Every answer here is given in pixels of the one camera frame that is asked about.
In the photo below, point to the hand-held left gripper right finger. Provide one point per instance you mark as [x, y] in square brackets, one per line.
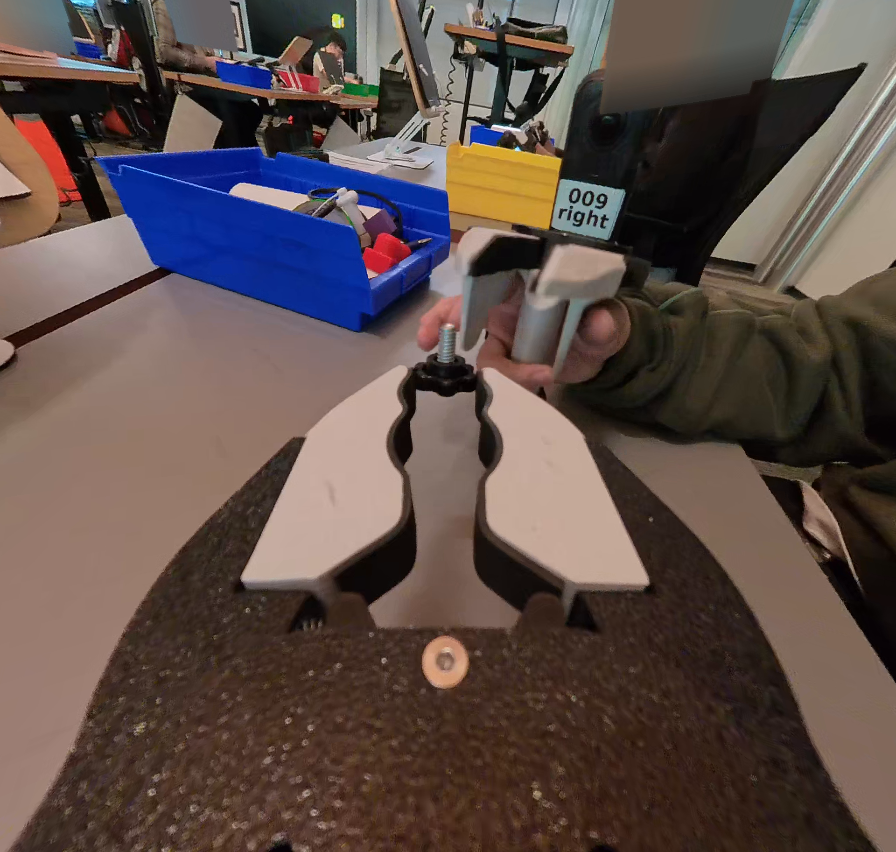
[560, 502]

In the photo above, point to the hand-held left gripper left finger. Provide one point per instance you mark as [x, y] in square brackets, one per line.
[329, 502]

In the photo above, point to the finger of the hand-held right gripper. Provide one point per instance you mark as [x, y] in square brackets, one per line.
[584, 271]
[467, 250]

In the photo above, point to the black knob screw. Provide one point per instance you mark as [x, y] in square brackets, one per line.
[444, 379]

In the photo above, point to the person's right forearm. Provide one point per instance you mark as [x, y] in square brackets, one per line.
[735, 376]

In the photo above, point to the person's right hand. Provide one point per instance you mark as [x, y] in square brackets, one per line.
[609, 341]

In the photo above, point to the black pen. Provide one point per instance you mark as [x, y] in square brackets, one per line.
[418, 243]

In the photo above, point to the yellow plastic bin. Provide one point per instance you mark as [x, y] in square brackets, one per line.
[497, 187]

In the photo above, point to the red block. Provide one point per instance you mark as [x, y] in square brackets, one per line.
[388, 250]

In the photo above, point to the purple block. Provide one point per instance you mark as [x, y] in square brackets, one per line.
[381, 225]

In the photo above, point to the white board stand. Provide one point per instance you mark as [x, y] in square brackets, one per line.
[409, 159]

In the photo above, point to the grey tape roll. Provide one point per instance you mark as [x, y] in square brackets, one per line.
[336, 220]

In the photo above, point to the white papers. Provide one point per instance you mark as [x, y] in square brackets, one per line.
[350, 160]

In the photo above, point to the black standing desk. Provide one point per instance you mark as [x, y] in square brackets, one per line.
[511, 38]

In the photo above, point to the green plastic bin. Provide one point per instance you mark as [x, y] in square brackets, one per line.
[360, 90]

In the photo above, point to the grey tilted display board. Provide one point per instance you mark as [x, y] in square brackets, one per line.
[413, 40]

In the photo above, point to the silver metal pole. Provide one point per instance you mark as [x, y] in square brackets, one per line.
[826, 194]

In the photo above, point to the red plastic bin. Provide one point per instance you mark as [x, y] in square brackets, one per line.
[297, 83]

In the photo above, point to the small blue bin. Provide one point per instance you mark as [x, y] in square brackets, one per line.
[241, 75]

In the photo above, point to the grey panel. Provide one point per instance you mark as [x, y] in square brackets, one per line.
[192, 124]

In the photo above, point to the black white marker sign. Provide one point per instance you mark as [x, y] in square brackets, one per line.
[238, 26]

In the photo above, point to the white stand base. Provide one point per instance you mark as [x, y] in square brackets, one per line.
[5, 353]

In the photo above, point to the instruction sheet on stand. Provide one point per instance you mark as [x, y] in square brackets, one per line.
[35, 194]

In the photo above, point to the orange traffic cone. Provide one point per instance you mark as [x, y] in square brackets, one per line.
[45, 155]

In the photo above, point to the long wooden desk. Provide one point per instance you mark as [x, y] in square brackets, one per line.
[70, 71]

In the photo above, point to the printed instruction sheet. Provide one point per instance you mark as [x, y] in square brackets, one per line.
[10, 183]

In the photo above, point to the large black wall screen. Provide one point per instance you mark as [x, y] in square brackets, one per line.
[294, 4]

